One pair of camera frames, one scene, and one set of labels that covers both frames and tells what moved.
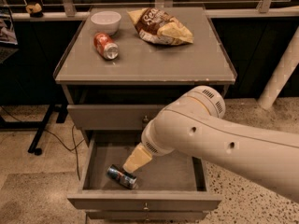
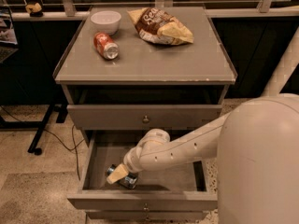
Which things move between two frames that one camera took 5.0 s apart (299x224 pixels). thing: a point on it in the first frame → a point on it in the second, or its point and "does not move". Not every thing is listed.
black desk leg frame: x=62 y=111 does not move
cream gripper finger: x=139 y=157 → x=119 y=173
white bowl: x=106 y=21 does not move
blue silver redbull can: x=121 y=176 does not move
